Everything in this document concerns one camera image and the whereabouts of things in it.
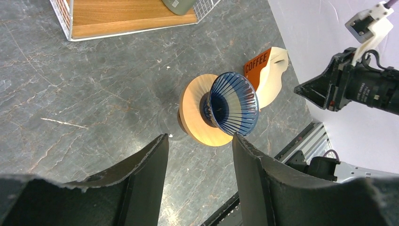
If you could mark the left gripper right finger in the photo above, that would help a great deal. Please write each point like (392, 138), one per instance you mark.
(274, 194)

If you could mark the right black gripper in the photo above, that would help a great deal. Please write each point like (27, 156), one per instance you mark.
(327, 91)

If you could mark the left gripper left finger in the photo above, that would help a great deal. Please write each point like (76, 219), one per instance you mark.
(128, 193)

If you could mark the blue ribbed coffee dripper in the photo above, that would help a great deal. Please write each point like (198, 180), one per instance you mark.
(231, 105)

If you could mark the round wooden dripper stand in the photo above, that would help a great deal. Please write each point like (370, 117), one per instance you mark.
(190, 113)

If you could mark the white wire wooden shelf rack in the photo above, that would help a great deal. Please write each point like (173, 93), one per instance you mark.
(93, 19)

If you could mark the clear glass carafe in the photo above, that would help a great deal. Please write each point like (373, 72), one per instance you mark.
(168, 120)

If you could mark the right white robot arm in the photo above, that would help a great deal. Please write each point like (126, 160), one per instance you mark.
(349, 79)

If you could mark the white coffee filter stack holder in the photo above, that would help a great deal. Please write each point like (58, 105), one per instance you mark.
(265, 71)

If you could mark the grey green spray bottle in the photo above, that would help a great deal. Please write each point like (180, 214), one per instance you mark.
(179, 7)

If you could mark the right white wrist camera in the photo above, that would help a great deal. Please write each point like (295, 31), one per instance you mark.
(369, 27)

